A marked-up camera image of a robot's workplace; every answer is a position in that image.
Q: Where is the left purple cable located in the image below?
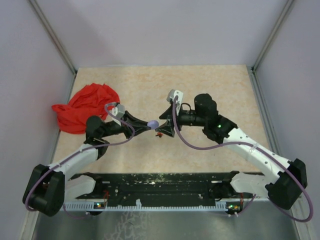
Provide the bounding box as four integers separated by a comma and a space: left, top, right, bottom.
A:
26, 102, 136, 212

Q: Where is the right aluminium frame post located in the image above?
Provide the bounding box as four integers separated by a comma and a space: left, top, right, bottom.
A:
251, 0, 296, 74

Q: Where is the lilac earbud charging case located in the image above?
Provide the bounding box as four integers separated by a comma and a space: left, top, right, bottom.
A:
147, 120, 159, 130

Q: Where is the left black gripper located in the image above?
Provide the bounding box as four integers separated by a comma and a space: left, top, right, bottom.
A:
100, 110, 151, 140

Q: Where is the red crumpled cloth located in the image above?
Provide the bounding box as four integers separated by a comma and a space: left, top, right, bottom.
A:
51, 83, 120, 135

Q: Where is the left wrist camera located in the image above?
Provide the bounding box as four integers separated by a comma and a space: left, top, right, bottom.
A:
111, 103, 126, 119

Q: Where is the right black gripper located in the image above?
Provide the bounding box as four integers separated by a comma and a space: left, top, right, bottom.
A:
155, 103, 207, 137

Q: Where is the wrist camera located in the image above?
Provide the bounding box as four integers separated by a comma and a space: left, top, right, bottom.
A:
166, 89, 184, 115
111, 103, 126, 119

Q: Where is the aluminium rail right side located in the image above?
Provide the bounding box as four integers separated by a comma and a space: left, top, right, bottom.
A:
247, 66, 282, 155

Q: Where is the aluminium frame post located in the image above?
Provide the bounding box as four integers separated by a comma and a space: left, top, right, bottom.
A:
27, 0, 78, 77
251, 0, 296, 74

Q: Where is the black orange earbud lower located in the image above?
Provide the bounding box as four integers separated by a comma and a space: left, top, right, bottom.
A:
155, 132, 163, 138

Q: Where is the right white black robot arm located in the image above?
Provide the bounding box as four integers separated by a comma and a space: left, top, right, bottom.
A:
156, 90, 308, 210

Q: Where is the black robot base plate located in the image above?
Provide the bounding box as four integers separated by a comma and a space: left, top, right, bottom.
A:
77, 172, 253, 208

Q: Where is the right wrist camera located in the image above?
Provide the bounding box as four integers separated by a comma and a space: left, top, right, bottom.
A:
166, 89, 184, 115

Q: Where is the left aluminium frame post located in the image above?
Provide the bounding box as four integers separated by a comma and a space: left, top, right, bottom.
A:
27, 0, 78, 77

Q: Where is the white slotted cable duct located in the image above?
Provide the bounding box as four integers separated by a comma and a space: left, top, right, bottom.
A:
63, 199, 242, 213

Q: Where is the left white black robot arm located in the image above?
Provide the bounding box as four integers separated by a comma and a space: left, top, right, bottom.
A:
22, 111, 152, 217

